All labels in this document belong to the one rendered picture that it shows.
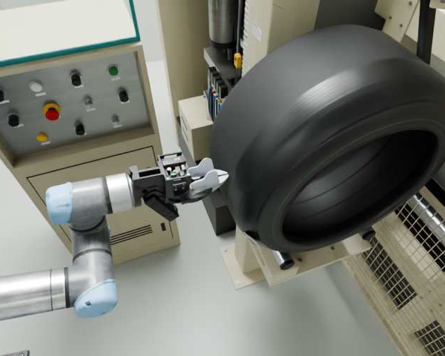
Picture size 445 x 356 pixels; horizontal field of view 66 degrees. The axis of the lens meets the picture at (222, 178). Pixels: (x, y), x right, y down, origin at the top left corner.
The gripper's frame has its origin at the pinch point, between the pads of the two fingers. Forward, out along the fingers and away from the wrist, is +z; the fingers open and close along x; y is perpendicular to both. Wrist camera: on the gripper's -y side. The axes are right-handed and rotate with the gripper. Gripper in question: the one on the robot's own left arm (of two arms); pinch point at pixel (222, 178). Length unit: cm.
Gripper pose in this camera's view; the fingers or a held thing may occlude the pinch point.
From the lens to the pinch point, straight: 77.5
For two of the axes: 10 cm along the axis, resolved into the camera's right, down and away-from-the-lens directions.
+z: 9.3, -1.9, 3.1
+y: 1.1, -6.6, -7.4
